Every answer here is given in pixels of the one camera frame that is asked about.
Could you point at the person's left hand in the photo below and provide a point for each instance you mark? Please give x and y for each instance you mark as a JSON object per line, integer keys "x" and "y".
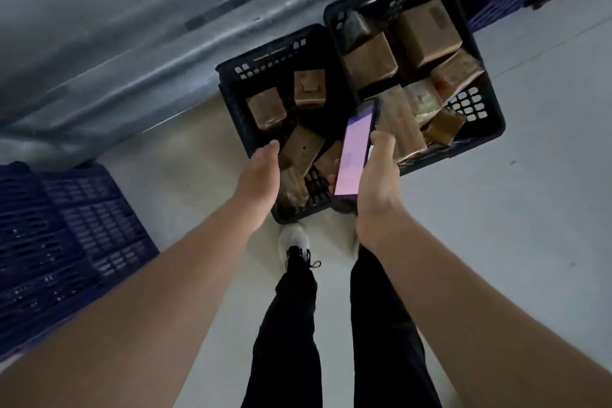
{"x": 258, "y": 178}

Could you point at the person's right hand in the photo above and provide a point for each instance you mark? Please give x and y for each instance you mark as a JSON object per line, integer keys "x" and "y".
{"x": 380, "y": 192}

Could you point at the person's right thumb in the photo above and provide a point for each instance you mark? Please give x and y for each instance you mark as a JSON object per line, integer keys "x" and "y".
{"x": 382, "y": 144}

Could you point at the person's left thumb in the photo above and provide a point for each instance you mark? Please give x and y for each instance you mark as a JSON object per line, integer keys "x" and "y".
{"x": 271, "y": 148}

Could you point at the black smartphone with lit screen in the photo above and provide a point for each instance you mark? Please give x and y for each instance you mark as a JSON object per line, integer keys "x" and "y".
{"x": 354, "y": 149}

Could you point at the person's left forearm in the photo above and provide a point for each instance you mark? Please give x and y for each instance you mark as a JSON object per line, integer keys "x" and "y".
{"x": 143, "y": 317}

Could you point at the person's right forearm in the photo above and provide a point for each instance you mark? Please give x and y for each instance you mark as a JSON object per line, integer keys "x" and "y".
{"x": 478, "y": 326}

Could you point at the small brown cardboard box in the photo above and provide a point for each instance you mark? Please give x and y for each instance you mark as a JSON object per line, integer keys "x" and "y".
{"x": 310, "y": 87}
{"x": 292, "y": 190}
{"x": 330, "y": 160}
{"x": 266, "y": 108}
{"x": 301, "y": 149}

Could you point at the black plastic crate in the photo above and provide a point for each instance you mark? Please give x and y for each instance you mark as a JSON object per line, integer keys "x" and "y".
{"x": 492, "y": 125}
{"x": 267, "y": 58}

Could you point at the person's white sneaker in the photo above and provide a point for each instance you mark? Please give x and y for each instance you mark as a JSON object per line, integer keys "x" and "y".
{"x": 292, "y": 238}

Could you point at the pile of brown cardboard boxes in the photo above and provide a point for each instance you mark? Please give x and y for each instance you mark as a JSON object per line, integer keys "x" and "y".
{"x": 425, "y": 34}

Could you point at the grey metal shelf rack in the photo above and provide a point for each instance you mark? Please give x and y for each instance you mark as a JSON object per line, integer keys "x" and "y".
{"x": 143, "y": 15}

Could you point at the person's black trousers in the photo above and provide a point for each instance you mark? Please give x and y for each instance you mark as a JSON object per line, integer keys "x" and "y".
{"x": 287, "y": 350}

